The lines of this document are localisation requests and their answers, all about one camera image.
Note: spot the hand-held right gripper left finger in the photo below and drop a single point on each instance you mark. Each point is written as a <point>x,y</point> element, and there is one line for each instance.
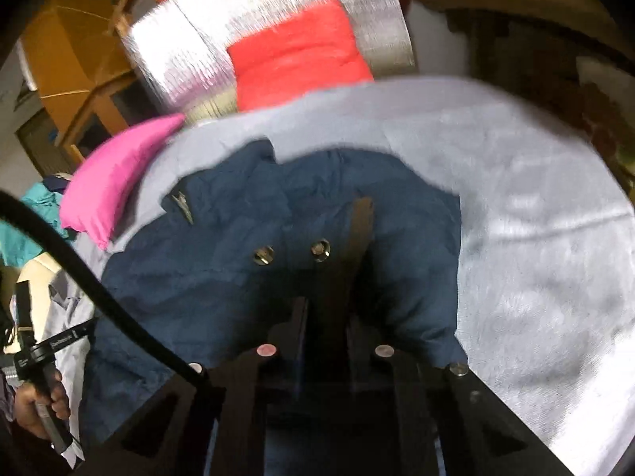
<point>240,406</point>

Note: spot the light grey shirt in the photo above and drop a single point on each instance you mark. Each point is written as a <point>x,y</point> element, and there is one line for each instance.
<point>69,352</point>

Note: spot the navy blue jacket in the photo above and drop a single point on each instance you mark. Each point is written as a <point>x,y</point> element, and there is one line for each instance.
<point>258,238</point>

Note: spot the person's left hand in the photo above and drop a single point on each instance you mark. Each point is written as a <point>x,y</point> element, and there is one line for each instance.
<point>47,406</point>

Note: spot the yellow wooden cabinet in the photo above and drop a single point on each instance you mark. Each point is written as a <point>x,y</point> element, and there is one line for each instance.
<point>74,54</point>

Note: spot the silver quilted mat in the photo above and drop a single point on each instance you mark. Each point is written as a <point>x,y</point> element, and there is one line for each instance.
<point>193,54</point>

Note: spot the grey bed sheet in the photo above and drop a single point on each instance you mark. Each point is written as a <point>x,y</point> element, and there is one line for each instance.
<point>521,238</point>

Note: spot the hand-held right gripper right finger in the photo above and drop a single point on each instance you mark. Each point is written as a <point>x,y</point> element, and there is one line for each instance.
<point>414,409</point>

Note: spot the teal cloth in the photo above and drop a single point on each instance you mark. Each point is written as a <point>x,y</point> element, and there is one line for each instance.
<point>25,228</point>

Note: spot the pink pillow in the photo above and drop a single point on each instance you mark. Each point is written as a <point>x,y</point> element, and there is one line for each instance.
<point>116,183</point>

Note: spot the dark wooden cabinet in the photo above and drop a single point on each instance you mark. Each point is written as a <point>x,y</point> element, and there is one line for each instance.
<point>521,39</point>

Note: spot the red pillow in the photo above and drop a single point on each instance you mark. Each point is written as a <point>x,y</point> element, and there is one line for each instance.
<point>297,57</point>

